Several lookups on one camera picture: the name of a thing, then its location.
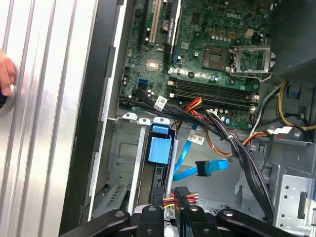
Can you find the white expansion slot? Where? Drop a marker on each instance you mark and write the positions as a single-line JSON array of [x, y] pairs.
[[153, 22]]

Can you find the metal disk bay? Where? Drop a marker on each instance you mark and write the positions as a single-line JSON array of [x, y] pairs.
[[123, 153]]

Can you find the metal socket cover frame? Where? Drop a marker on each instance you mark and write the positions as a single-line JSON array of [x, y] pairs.
[[269, 58]]

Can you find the silver chipset chip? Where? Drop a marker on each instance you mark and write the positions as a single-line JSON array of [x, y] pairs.
[[152, 65]]

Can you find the grey power supply unit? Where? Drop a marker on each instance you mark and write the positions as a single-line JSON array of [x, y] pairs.
[[293, 37]]

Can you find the silver coin battery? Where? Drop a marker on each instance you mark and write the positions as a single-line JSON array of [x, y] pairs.
[[166, 26]]

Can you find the blue board data port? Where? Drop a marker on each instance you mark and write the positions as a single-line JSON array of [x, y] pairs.
[[143, 83]]

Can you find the black RAM slot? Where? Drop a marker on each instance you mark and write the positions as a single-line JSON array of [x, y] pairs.
[[209, 95], [209, 87], [209, 100], [209, 83]]

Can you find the black PC case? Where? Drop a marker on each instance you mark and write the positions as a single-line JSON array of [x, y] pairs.
[[93, 74]]

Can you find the metal optical drive cage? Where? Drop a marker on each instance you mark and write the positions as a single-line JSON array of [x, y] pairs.
[[291, 197]]

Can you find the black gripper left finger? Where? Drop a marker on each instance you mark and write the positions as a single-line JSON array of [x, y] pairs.
[[150, 222]]

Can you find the cream board power connector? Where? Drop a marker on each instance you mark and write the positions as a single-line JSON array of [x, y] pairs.
[[249, 33]]

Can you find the hard disk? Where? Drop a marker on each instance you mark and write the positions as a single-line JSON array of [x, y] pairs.
[[159, 150]]

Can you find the green motherboard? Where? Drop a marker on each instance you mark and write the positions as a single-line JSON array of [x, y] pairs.
[[197, 32]]

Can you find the black graphics card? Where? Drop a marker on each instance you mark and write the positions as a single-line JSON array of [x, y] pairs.
[[170, 29]]

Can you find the black expansion slot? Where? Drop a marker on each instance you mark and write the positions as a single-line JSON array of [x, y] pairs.
[[142, 24]]

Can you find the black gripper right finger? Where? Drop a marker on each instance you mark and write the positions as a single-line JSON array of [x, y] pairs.
[[182, 197]]

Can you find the person's hand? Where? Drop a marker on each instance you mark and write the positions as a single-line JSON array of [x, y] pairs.
[[7, 74]]

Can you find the CPU socket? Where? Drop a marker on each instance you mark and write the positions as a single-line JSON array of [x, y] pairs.
[[214, 56]]

